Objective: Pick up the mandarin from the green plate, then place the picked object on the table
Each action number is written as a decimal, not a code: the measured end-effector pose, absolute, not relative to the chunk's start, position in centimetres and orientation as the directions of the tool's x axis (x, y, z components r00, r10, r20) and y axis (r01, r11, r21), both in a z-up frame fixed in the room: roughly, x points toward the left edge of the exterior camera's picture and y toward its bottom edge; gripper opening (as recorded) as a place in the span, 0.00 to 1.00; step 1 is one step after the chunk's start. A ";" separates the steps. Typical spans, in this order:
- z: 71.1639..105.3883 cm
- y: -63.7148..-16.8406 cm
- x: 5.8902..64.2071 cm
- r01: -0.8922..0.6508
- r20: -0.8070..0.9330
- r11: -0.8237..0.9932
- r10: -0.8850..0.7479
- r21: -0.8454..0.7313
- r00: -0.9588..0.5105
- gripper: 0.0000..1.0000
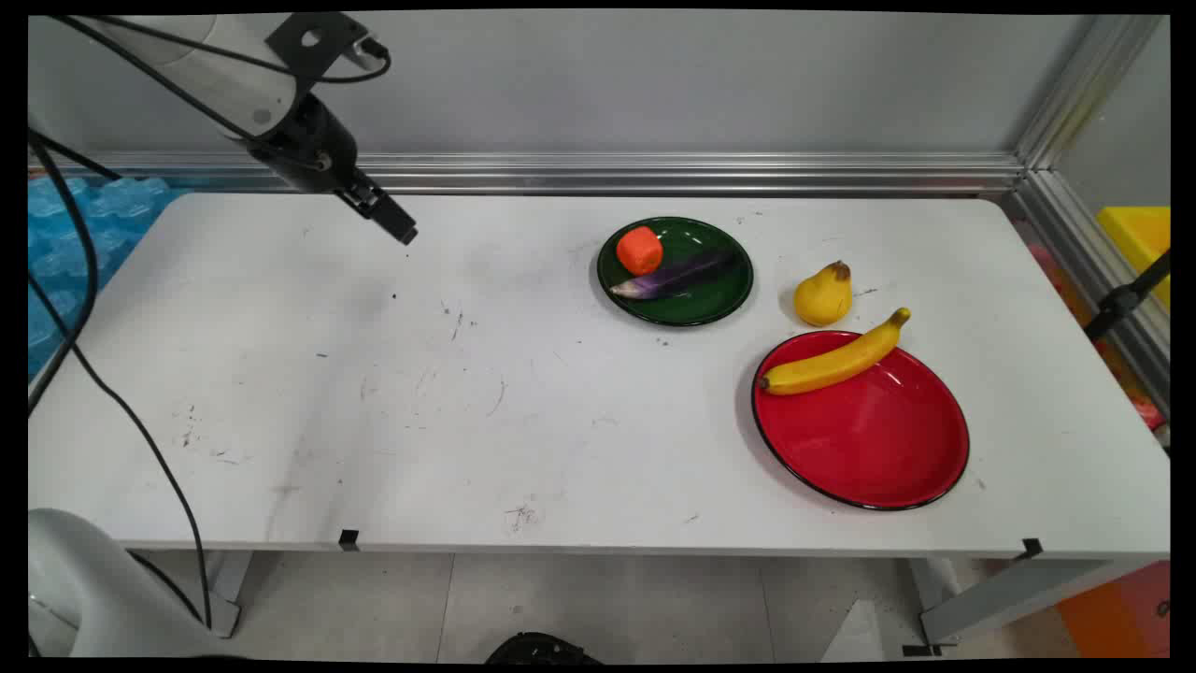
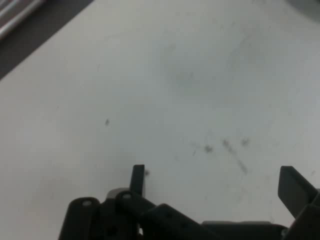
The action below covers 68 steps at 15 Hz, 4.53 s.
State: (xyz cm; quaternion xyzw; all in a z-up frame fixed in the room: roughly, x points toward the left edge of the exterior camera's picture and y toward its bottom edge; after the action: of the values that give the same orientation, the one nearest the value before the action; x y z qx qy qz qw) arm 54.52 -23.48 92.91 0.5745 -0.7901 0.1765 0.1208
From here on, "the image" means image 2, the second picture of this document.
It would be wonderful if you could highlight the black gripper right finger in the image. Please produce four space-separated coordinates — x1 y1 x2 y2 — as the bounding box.
277 165 320 240

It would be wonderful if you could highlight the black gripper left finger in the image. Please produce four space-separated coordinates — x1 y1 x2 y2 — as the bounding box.
58 164 216 240

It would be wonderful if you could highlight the silver metal rail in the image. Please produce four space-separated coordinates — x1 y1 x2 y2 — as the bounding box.
0 0 46 40

